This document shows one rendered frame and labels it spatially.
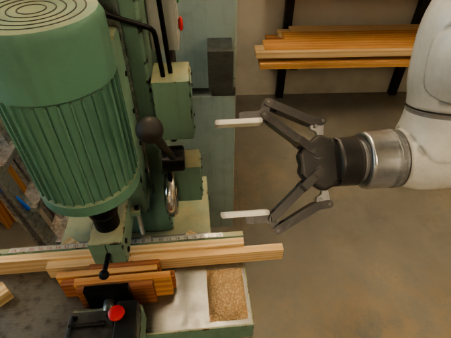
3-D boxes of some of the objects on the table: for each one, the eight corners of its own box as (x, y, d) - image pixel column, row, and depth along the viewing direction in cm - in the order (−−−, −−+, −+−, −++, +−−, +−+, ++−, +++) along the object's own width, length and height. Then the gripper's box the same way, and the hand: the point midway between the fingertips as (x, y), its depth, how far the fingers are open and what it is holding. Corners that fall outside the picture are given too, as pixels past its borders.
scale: (8, 253, 83) (8, 253, 83) (10, 248, 84) (10, 248, 84) (222, 236, 87) (222, 236, 87) (222, 232, 88) (222, 232, 87)
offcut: (-2, 308, 79) (-8, 301, 77) (-8, 298, 81) (-14, 292, 79) (14, 297, 81) (8, 290, 79) (7, 288, 83) (2, 281, 80)
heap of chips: (209, 322, 77) (209, 316, 75) (206, 270, 86) (205, 264, 84) (248, 318, 77) (249, 312, 75) (241, 267, 87) (241, 261, 85)
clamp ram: (88, 341, 73) (76, 322, 67) (94, 306, 79) (83, 286, 73) (132, 337, 74) (124, 317, 68) (135, 303, 79) (128, 282, 73)
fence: (-4, 268, 86) (-14, 255, 83) (-2, 262, 88) (-12, 249, 84) (242, 248, 91) (243, 235, 87) (241, 243, 92) (242, 229, 88)
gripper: (354, 239, 58) (222, 249, 56) (341, 87, 59) (211, 94, 58) (377, 246, 50) (225, 258, 49) (361, 72, 52) (213, 79, 50)
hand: (225, 169), depth 53 cm, fingers open, 13 cm apart
